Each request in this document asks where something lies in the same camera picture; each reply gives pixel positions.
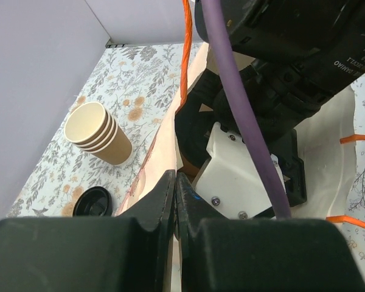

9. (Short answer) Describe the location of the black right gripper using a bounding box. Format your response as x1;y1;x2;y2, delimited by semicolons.
175;65;325;207

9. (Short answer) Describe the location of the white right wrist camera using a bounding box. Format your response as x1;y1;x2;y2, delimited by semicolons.
193;122;275;220

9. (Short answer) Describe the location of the stack of brown paper cups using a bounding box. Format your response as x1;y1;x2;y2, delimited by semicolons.
64;102;133;165

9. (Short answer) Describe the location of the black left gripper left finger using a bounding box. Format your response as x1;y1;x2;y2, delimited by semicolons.
0;170;176;291

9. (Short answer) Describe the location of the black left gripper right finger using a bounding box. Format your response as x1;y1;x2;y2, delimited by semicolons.
175;173;365;291

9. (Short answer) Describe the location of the black plastic cup lid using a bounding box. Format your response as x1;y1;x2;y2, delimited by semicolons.
72;186;113;217

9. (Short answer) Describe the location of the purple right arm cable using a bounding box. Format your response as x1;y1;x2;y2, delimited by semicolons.
200;0;292;220

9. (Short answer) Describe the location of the beige paper takeout bag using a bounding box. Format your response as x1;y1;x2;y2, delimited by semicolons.
114;0;365;292

